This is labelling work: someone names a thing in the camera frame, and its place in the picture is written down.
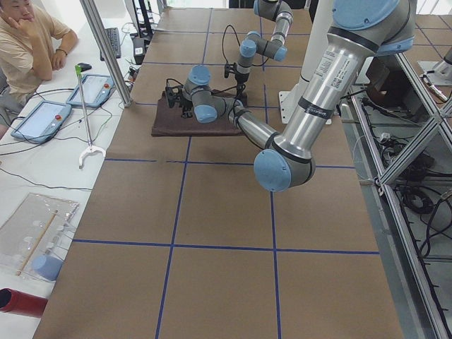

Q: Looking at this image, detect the black computer mouse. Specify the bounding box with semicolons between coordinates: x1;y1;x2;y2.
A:
78;63;92;72

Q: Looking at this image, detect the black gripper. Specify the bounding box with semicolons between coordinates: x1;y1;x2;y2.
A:
235;72;249;101
178;90;194;119

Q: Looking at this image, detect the red cylinder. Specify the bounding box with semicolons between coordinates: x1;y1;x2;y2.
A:
1;288;48;318

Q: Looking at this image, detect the dark brown t-shirt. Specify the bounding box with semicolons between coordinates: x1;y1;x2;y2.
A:
151;90;248;138

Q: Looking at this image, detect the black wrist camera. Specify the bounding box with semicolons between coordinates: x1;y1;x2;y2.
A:
165;86;180;108
224;63;236;78

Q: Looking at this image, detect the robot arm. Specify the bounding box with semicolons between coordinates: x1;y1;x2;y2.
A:
177;1;417;191
230;1;293;98

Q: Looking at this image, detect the reacher grabber tool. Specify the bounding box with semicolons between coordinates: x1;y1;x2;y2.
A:
75;65;106;170

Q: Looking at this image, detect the near teach pendant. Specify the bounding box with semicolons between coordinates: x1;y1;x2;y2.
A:
11;100;72;144

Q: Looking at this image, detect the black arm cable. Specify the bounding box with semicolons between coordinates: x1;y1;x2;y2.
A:
221;23;280;68
165;78;248;123

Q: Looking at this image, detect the seated person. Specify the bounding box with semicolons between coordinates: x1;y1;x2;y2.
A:
0;0;78;138

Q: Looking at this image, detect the teach pendant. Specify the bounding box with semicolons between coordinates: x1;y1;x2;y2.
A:
11;100;72;144
66;74;114;109

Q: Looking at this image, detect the black keyboard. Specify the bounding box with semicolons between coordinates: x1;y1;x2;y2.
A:
105;28;121;59

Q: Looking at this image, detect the blue plastic cup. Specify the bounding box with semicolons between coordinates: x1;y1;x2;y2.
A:
32;254;63;281

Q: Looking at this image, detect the clear plastic bag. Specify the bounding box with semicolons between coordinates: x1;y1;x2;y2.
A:
1;193;79;281

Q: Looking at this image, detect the far teach pendant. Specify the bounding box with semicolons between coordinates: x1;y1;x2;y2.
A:
66;74;114;109

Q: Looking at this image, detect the aluminium frame post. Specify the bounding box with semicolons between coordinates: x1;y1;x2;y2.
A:
80;0;132;107

